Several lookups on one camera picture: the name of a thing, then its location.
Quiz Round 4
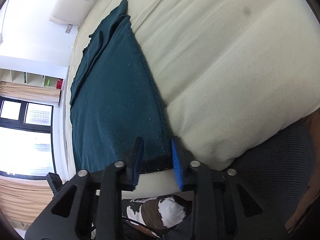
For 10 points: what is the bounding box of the dark green knit sweater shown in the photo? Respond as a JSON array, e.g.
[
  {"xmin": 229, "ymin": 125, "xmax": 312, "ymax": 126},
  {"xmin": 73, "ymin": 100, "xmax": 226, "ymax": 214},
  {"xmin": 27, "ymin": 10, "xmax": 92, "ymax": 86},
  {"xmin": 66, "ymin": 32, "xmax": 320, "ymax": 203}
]
[{"xmin": 70, "ymin": 0, "xmax": 172, "ymax": 173}]

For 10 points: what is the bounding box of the brown white patterned clothing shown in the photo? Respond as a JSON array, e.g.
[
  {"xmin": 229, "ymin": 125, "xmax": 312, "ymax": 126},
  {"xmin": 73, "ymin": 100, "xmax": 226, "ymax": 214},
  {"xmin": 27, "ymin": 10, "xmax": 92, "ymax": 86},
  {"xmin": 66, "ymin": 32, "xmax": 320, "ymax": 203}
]
[{"xmin": 121, "ymin": 195, "xmax": 193, "ymax": 238}]

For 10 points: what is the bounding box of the black framed window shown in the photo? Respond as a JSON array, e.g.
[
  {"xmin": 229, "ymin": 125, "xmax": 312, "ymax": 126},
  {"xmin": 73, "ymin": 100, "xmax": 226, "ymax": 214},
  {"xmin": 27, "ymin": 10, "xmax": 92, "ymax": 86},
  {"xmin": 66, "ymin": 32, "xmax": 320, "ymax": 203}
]
[{"xmin": 0, "ymin": 97, "xmax": 56, "ymax": 180}]

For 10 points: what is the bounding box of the beige curtain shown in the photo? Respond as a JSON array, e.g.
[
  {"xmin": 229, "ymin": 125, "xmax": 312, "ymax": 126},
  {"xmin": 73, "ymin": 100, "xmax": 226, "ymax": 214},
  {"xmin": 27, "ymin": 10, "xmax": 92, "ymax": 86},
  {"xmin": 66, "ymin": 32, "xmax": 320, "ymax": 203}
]
[{"xmin": 0, "ymin": 81, "xmax": 60, "ymax": 104}]

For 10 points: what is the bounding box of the red box on shelf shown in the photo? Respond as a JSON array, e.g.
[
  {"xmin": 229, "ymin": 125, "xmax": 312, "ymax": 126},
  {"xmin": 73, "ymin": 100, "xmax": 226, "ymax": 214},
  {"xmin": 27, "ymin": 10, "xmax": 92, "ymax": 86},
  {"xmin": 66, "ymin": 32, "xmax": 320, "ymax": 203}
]
[{"xmin": 56, "ymin": 79, "xmax": 63, "ymax": 90}]

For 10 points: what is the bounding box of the dark mesh chair seat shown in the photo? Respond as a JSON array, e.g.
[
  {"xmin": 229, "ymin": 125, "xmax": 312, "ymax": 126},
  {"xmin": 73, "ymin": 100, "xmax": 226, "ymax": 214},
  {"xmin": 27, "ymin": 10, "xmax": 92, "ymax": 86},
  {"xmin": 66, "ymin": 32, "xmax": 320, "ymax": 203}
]
[{"xmin": 229, "ymin": 121, "xmax": 316, "ymax": 223}]

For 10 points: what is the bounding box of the cream bed sheet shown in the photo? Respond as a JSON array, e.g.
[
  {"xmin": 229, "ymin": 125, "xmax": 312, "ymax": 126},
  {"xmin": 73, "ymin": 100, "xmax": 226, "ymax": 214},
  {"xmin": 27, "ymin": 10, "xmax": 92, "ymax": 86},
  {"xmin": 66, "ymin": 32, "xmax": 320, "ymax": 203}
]
[{"xmin": 63, "ymin": 0, "xmax": 320, "ymax": 198}]

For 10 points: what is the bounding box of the cream padded headboard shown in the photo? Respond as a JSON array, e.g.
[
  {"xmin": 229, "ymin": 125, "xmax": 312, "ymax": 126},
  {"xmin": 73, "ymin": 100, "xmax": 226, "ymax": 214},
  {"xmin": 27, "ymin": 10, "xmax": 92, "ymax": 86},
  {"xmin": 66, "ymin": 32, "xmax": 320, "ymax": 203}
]
[{"xmin": 50, "ymin": 0, "xmax": 97, "ymax": 25}]

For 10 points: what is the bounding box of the wall shelf unit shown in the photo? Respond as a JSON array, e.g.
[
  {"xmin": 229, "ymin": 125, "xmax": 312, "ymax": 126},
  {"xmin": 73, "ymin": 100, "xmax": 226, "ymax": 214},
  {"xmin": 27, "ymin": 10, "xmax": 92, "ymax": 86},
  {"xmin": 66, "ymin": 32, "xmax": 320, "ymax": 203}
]
[{"xmin": 0, "ymin": 69, "xmax": 61, "ymax": 89}]

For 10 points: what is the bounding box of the wall power socket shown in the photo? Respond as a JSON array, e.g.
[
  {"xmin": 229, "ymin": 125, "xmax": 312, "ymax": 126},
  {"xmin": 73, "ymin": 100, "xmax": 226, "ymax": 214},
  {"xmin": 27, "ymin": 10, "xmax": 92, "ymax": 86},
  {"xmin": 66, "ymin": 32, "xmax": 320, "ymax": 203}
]
[{"xmin": 65, "ymin": 24, "xmax": 73, "ymax": 34}]

